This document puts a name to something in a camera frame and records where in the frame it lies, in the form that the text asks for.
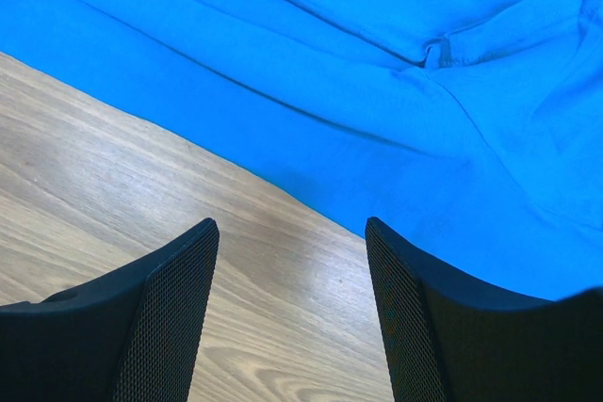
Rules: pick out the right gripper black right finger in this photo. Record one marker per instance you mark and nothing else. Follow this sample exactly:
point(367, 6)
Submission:
point(449, 336)

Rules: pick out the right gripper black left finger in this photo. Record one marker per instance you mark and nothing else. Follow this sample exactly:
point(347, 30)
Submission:
point(132, 334)

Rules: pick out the blue t-shirt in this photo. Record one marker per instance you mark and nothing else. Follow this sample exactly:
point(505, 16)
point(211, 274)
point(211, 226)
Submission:
point(471, 127)

